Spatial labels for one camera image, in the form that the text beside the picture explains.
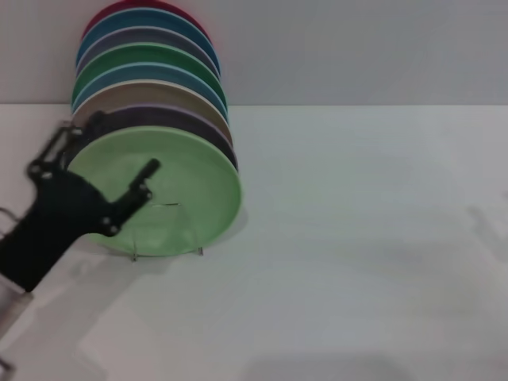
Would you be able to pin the grey lavender plate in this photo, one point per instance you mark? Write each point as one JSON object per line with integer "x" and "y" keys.
{"x": 147, "y": 36}

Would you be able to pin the deep blue plate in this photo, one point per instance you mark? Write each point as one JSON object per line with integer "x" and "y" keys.
{"x": 135, "y": 21}

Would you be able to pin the red plate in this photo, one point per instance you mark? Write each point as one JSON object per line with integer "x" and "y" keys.
{"x": 99, "y": 16}

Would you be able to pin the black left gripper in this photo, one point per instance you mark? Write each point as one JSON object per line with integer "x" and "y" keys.
{"x": 55, "y": 222}

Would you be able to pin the beige plate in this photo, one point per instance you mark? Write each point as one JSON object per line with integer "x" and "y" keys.
{"x": 158, "y": 95}

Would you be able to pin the clear acrylic plate rack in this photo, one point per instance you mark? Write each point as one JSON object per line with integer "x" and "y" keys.
{"x": 196, "y": 238}

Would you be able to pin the dark green plate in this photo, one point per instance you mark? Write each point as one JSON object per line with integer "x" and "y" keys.
{"x": 147, "y": 53}

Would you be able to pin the purple plate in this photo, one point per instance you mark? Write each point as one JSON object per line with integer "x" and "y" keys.
{"x": 190, "y": 125}

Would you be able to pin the light blue plate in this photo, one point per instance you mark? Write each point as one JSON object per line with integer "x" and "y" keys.
{"x": 151, "y": 72}

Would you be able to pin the light green plate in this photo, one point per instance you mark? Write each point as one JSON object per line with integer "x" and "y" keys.
{"x": 186, "y": 190}

